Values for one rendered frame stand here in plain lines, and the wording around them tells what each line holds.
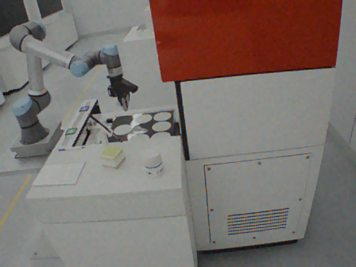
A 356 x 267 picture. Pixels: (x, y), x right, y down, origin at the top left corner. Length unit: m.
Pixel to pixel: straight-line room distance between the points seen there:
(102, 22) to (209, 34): 8.58
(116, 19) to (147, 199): 8.67
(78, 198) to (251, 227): 1.06
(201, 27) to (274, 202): 1.02
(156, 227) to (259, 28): 0.88
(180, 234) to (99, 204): 0.35
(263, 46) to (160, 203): 0.73
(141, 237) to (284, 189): 0.81
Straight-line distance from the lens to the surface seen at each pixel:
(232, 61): 1.17
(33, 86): 1.77
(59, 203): 1.18
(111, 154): 1.14
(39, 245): 2.41
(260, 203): 1.65
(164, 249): 1.30
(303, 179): 1.61
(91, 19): 9.70
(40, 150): 1.75
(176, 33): 1.12
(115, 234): 1.25
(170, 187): 1.03
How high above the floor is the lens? 1.65
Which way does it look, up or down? 32 degrees down
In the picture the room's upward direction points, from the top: 8 degrees counter-clockwise
